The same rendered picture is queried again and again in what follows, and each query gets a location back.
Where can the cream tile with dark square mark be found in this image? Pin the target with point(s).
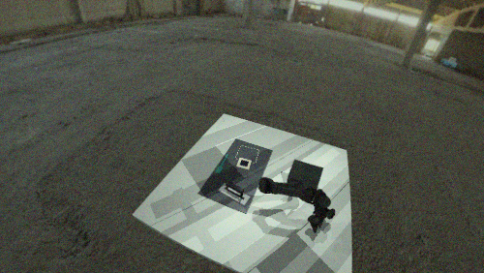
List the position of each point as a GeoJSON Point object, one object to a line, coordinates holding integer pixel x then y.
{"type": "Point", "coordinates": [244, 163]}

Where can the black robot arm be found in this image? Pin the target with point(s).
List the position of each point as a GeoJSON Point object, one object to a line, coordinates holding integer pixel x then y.
{"type": "Point", "coordinates": [294, 188]}

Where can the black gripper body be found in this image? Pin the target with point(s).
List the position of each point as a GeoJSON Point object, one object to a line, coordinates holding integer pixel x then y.
{"type": "Point", "coordinates": [316, 218]}

